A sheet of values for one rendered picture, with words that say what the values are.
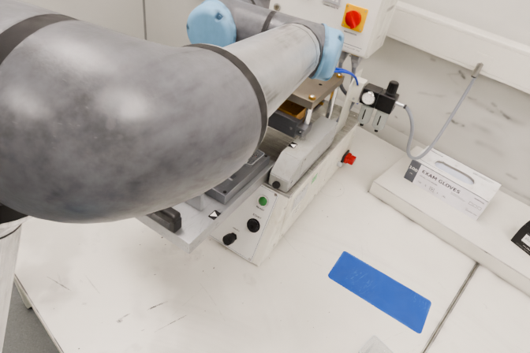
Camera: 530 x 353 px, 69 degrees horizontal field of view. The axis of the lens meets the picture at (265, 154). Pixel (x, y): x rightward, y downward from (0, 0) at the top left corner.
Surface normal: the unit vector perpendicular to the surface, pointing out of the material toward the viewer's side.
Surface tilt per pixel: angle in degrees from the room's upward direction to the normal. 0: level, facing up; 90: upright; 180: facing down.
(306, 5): 90
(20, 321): 0
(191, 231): 0
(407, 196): 0
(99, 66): 28
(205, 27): 90
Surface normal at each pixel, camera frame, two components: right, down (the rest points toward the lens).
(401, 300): 0.14, -0.78
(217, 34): -0.34, 0.55
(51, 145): 0.18, 0.27
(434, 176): -0.68, 0.33
